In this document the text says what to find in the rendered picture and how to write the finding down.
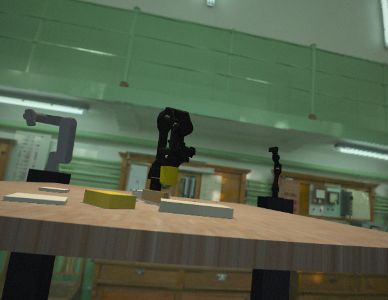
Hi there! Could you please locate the orange wooden bar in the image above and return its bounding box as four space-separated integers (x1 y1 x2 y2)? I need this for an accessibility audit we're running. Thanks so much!
141 189 169 204

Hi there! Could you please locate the yellow rectangular block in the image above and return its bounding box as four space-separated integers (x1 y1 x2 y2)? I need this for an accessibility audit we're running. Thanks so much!
83 189 136 209

